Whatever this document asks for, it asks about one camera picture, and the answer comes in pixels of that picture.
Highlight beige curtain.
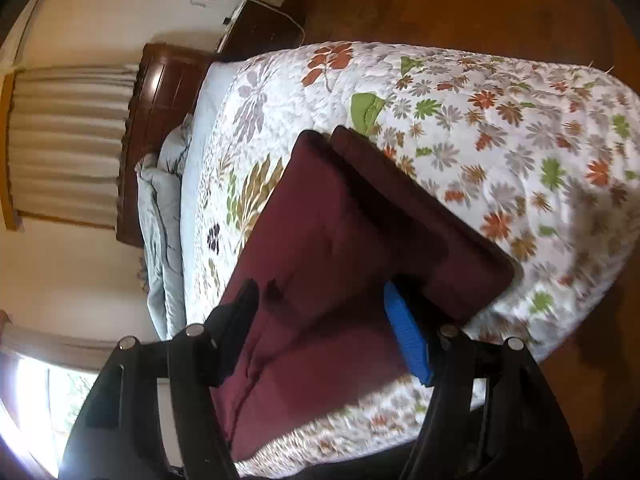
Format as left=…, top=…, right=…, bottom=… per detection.
left=8, top=64, right=138, bottom=229

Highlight dark wooden headboard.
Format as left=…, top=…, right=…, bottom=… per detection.
left=115, top=44, right=219, bottom=248

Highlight dark wooden nightstand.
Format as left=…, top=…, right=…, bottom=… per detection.
left=216, top=0, right=305, bottom=63

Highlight floral quilted bedspread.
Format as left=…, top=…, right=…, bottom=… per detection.
left=180, top=41, right=639, bottom=479

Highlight light blue comforter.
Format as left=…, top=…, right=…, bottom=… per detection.
left=134, top=115, right=193, bottom=340

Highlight maroon pants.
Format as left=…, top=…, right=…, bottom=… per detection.
left=213, top=127, right=516, bottom=460

